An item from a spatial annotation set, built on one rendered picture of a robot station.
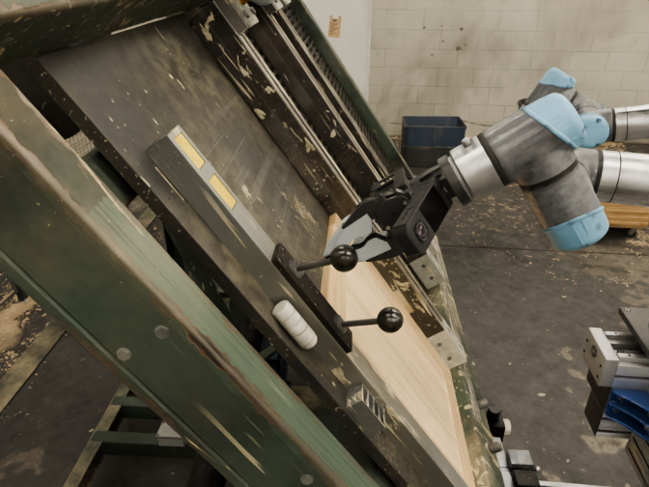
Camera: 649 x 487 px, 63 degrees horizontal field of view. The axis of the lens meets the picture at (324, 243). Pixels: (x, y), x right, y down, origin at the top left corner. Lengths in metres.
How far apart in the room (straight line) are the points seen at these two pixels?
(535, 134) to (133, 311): 0.49
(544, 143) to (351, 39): 4.29
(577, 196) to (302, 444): 0.44
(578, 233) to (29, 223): 0.61
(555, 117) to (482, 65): 5.78
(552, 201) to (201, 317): 0.44
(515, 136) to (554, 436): 2.16
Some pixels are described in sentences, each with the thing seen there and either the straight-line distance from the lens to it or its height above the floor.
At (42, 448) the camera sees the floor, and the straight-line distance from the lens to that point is 2.77.
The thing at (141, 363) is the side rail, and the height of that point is 1.53.
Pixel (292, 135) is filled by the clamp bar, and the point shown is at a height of 1.54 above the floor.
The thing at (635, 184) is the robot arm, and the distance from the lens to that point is 0.86.
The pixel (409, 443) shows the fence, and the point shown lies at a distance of 0.98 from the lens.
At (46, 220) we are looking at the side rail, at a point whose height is 1.68.
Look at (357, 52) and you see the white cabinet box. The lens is 4.94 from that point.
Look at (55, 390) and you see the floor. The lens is 3.03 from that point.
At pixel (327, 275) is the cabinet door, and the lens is 1.01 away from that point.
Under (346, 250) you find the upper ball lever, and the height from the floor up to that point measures 1.55.
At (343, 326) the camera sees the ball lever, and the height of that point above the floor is 1.39.
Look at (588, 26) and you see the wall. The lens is 6.67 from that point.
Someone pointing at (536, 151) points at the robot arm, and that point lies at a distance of 0.69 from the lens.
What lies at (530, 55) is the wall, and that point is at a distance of 6.55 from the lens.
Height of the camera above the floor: 1.89
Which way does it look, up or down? 28 degrees down
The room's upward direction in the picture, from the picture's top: straight up
